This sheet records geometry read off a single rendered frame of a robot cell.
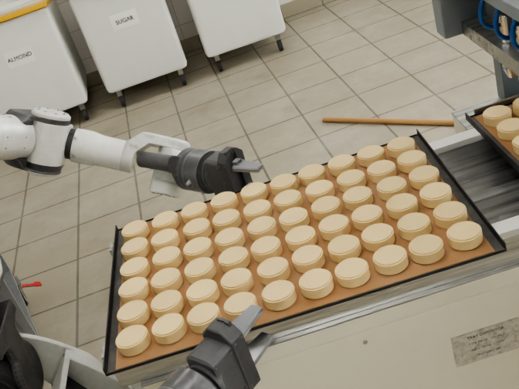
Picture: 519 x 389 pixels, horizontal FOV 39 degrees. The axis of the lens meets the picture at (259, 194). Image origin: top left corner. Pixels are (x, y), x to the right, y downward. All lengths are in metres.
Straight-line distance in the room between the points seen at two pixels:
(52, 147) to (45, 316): 1.56
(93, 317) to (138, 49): 2.08
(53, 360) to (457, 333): 0.73
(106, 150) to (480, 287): 0.80
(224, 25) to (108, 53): 0.71
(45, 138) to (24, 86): 3.05
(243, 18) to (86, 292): 2.16
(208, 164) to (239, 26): 3.15
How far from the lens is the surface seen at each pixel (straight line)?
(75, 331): 2.85
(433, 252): 1.08
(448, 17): 1.48
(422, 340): 1.19
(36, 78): 4.56
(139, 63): 4.52
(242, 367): 1.00
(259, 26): 4.56
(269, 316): 1.08
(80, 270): 3.18
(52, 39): 4.49
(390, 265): 1.07
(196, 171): 1.45
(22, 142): 1.51
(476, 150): 1.40
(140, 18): 4.45
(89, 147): 1.55
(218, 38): 4.54
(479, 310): 1.19
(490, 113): 1.41
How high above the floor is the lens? 1.58
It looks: 30 degrees down
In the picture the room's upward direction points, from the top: 19 degrees counter-clockwise
